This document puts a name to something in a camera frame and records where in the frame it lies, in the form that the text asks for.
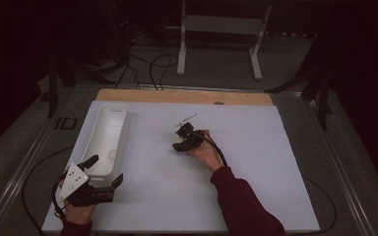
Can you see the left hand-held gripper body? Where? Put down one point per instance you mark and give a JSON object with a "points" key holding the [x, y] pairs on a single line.
{"points": [[75, 182]]}

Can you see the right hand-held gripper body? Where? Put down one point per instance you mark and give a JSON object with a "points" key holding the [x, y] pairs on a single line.
{"points": [[195, 139]]}

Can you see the plain white egg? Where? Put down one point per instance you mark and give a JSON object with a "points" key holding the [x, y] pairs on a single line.
{"points": [[112, 154]]}

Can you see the white plastic bin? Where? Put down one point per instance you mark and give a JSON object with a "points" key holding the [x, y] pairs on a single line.
{"points": [[106, 134]]}

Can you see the person's right hand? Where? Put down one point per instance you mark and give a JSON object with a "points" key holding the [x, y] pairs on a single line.
{"points": [[208, 154]]}

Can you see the person's left hand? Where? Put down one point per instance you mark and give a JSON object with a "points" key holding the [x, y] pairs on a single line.
{"points": [[78, 214]]}

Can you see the white table mat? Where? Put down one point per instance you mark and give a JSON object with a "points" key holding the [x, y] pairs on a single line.
{"points": [[259, 147]]}

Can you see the black tripod stand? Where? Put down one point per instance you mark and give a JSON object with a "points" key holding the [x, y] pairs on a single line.
{"points": [[53, 88], [323, 98]]}

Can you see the black rectangular floor bracket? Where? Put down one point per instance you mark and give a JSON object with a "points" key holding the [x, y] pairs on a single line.
{"points": [[66, 123]]}

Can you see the white frame desk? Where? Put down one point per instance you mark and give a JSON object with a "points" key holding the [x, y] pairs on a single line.
{"points": [[223, 24]]}

